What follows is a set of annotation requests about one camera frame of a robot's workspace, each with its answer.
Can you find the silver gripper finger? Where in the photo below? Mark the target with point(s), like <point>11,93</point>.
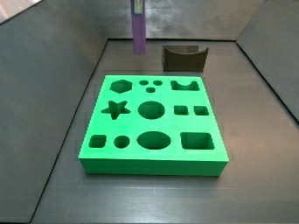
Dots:
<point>139,6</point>

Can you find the green foam shape board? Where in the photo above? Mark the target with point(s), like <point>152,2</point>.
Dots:
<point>152,127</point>

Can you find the black curved holder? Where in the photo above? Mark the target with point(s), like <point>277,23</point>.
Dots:
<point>183,58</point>

